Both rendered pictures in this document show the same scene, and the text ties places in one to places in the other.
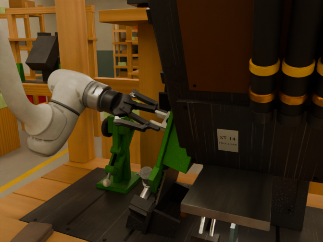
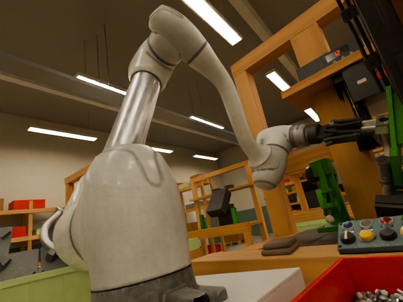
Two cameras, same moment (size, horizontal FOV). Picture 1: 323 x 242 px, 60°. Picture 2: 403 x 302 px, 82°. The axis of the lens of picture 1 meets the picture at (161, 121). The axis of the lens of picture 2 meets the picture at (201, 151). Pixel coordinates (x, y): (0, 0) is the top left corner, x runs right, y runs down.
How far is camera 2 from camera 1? 49 cm
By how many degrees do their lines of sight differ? 38
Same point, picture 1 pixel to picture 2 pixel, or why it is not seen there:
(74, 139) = (276, 212)
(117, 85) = (303, 156)
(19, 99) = (247, 132)
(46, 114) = (265, 147)
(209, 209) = not seen: outside the picture
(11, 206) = not seen: hidden behind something
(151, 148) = (361, 194)
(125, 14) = (302, 84)
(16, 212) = not seen: hidden behind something
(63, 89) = (271, 135)
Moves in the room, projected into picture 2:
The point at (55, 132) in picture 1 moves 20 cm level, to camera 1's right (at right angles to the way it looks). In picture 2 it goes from (275, 162) to (336, 145)
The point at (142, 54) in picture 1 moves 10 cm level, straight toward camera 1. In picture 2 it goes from (322, 114) to (325, 106)
